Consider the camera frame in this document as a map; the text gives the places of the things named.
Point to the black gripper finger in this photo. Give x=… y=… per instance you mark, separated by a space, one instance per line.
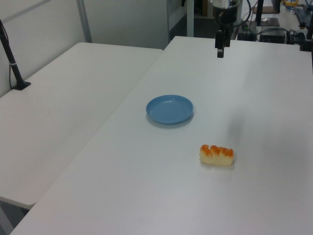
x=220 y=44
x=227 y=39

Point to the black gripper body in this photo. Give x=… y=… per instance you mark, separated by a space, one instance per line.
x=225 y=16

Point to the orange-topped bread loaf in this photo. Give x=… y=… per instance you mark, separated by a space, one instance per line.
x=215 y=156

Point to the blue plastic plate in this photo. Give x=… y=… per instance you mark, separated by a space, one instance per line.
x=168 y=110

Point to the small black box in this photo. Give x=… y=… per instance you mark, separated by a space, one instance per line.
x=245 y=36

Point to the thin black upright pole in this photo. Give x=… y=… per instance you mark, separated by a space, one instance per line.
x=259 y=12

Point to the black electronics box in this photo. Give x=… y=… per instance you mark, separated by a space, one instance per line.
x=271 y=36

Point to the black flat pad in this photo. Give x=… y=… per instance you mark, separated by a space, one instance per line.
x=271 y=22

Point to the black clamp stand with pole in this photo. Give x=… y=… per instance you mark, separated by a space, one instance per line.
x=307 y=36

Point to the black aluminium rail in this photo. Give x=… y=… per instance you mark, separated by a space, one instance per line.
x=301 y=16

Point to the grey partition frame post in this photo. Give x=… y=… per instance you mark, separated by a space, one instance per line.
x=84 y=19

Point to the black slanted camera stand pole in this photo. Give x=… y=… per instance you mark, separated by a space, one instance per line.
x=11 y=60

